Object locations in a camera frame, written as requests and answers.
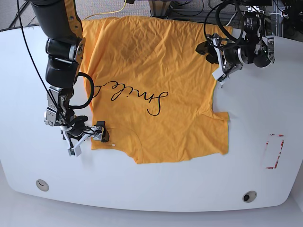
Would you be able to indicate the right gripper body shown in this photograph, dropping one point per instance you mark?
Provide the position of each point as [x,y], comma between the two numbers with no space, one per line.
[74,136]

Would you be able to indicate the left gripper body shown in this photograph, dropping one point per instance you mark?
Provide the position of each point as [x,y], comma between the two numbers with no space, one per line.
[226,54]

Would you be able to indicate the orange t-shirt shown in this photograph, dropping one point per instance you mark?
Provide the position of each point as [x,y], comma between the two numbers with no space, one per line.
[152,89]

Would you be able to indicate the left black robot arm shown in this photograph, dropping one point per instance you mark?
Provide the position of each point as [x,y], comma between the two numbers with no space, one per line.
[255,45]

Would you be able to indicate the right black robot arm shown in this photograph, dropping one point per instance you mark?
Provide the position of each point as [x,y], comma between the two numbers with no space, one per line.
[65,46]

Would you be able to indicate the left table grommet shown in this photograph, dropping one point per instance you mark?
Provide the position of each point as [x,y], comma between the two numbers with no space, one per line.
[42,185]

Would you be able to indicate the table grommet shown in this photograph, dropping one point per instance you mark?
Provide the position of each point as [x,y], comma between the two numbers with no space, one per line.
[249,196]
[42,185]

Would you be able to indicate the red tape rectangle marking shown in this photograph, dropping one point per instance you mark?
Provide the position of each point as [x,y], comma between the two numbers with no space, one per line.
[273,149]

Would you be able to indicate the right table grommet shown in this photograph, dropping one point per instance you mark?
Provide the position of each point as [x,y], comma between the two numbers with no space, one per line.
[249,196]

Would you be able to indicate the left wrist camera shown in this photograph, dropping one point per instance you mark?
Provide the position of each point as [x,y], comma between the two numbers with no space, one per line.
[220,76]

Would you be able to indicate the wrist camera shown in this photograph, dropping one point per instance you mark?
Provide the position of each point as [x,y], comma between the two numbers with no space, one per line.
[75,151]
[220,76]

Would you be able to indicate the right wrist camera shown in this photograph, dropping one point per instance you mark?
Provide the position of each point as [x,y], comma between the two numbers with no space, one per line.
[75,151]

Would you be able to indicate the aluminium frame stand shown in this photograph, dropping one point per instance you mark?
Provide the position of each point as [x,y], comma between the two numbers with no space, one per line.
[159,8]

